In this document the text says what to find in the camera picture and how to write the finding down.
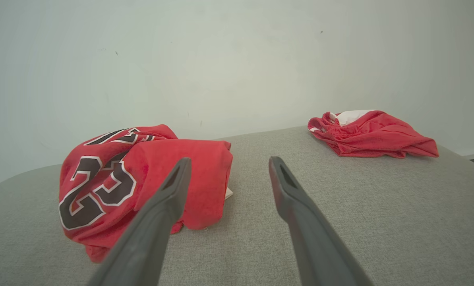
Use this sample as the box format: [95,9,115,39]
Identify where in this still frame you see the red shorts with white stripe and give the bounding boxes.
[308,110,440,159]

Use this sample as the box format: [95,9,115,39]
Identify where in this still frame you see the red jersey with number print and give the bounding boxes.
[58,124,234,264]

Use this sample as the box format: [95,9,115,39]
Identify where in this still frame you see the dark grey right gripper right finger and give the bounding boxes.
[269,156,374,286]

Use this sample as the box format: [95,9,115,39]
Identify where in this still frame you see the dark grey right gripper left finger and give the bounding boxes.
[86,158,192,286]

